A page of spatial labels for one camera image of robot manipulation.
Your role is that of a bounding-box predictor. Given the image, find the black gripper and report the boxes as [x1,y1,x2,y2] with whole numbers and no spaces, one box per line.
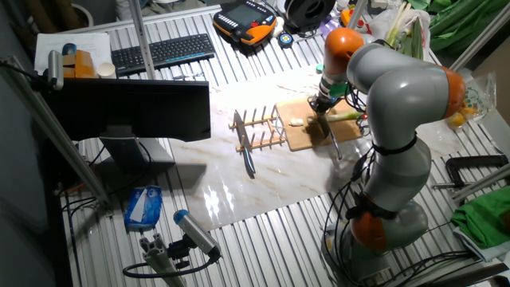
[308,95,332,121]

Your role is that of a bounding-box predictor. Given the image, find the steel cleaver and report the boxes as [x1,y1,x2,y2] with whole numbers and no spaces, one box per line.
[308,97,343,160]

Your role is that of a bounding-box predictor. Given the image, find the single white green scallion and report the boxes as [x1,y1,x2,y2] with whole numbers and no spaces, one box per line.
[306,111,364,124]

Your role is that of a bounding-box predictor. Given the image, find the wooden cutting board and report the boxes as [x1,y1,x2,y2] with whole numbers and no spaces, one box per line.
[274,97,363,153]

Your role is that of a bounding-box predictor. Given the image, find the wooden peg rack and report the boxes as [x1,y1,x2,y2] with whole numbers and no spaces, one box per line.
[228,105,287,154]

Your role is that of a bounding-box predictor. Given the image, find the pointed steel kitchen knife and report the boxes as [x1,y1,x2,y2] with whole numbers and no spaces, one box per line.
[233,110,257,175]

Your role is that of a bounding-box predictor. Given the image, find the purple plastic bag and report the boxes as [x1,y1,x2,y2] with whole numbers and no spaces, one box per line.
[318,15,340,37]

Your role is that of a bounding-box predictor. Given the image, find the small white rounded object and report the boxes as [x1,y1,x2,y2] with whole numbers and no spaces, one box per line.
[273,16,286,39]

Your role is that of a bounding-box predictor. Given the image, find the black round spool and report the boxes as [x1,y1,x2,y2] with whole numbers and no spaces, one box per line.
[283,0,338,29]

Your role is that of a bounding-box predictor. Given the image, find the white plastic bag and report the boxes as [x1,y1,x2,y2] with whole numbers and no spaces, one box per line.
[364,7,431,65]

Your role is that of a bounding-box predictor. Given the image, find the marble pattern table mat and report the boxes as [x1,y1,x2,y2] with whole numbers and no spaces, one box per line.
[169,75,465,232]

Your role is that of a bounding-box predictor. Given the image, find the orange black teach pendant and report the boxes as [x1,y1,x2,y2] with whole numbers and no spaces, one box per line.
[212,0,278,46]

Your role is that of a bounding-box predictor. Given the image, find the clear bag of yellow fruit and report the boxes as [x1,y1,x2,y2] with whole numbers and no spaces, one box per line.
[445,73,498,131]

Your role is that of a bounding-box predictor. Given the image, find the black metal clamp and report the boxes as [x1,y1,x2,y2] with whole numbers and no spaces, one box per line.
[431,154,510,191]

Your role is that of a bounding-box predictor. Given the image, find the black keyboard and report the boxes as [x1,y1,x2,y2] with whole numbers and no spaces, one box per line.
[110,33,216,77]

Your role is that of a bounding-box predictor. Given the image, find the green fabric bag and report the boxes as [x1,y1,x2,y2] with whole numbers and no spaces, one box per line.
[406,0,510,53]

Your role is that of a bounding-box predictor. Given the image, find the black computer monitor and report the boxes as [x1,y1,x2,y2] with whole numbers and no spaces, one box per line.
[41,77,212,171]

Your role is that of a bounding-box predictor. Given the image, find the green folded cloth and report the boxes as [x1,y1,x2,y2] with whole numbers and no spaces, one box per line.
[450,187,510,250]

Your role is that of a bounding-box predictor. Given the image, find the blue tissue pack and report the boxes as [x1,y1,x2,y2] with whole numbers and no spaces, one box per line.
[123,185,163,233]

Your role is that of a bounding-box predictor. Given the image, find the white paper cup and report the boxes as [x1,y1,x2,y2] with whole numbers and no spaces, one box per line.
[96,61,117,80]

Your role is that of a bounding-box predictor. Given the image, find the white paper sheets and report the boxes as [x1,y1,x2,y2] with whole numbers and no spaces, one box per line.
[33,31,113,75]

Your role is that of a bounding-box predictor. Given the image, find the orange cardboard box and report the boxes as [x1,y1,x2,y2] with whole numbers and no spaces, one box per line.
[61,49,99,80]

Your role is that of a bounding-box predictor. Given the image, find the green wrist mount plate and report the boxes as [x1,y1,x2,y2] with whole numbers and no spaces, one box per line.
[316,63,351,99]

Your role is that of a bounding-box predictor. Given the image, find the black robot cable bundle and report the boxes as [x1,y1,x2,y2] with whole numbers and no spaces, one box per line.
[320,83,475,287]

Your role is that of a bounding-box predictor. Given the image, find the thin aluminium frame post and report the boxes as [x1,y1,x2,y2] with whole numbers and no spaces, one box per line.
[346,0,370,29]

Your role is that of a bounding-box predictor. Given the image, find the silver camera with blue end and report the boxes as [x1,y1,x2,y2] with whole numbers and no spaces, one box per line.
[173,209,222,258]

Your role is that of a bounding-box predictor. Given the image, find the slanted aluminium frame bar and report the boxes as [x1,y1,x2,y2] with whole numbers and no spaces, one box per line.
[452,163,510,202]
[448,2,510,87]
[0,55,111,206]

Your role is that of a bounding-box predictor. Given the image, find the upright aluminium frame post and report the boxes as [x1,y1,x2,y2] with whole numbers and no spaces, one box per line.
[127,0,157,81]

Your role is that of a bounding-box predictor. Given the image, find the black camera cable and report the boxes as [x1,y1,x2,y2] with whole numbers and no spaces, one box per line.
[122,254,218,279]

